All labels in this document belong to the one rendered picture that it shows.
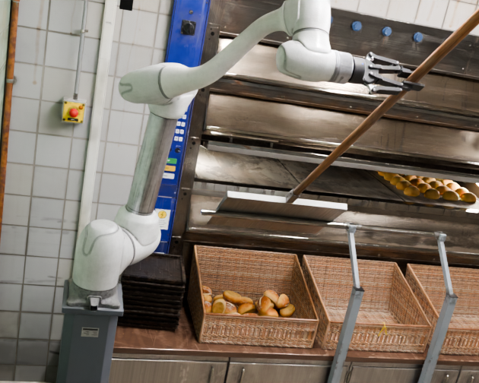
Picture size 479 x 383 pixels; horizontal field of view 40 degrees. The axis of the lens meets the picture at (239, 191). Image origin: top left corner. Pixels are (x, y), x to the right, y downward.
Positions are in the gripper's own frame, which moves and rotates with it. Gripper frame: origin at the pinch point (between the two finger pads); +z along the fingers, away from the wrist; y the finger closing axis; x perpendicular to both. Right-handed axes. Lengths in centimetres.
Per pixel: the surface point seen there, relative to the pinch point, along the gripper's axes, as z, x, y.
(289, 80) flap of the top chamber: 5, -106, -62
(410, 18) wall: 59, -81, -93
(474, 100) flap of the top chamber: 107, -103, -67
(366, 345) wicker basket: 55, -142, 54
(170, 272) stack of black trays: -41, -145, 25
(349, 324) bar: 38, -124, 48
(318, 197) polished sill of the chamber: 35, -144, -21
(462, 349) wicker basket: 109, -142, 54
